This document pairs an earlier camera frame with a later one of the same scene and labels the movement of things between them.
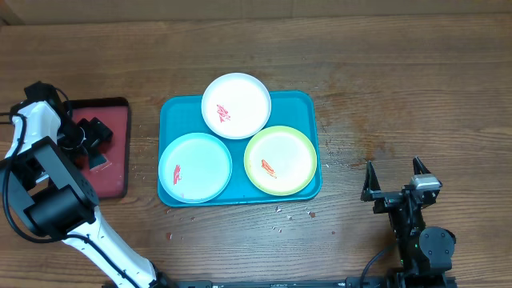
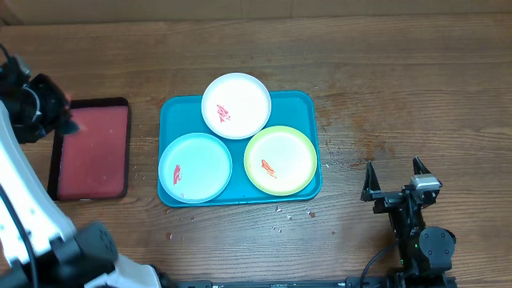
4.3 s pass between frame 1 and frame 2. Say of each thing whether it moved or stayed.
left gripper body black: moved
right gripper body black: stayed
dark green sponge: moved
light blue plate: stayed
